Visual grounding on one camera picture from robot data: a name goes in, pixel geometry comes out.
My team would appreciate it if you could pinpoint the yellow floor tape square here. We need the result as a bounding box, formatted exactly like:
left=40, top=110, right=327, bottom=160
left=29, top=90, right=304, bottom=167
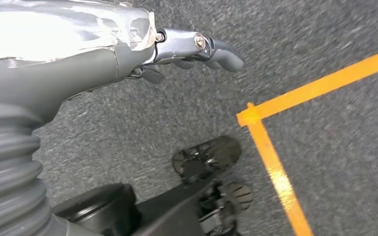
left=236, top=45, right=378, bottom=236

